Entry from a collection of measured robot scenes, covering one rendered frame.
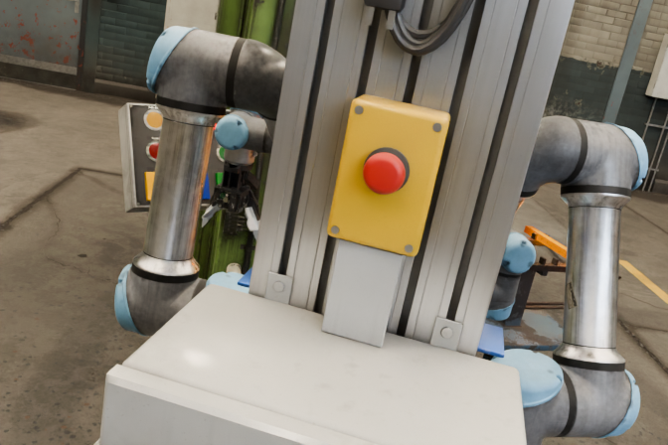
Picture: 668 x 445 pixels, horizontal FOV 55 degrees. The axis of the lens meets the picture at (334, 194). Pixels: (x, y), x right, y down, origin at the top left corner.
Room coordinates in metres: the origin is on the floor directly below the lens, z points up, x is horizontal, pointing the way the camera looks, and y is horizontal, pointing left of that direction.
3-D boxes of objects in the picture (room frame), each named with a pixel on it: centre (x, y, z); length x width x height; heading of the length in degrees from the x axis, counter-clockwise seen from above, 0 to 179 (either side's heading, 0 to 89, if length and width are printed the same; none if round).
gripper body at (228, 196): (1.52, 0.25, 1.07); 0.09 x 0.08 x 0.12; 170
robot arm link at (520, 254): (1.30, -0.39, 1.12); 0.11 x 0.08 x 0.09; 12
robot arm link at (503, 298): (1.29, -0.37, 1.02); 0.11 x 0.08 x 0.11; 107
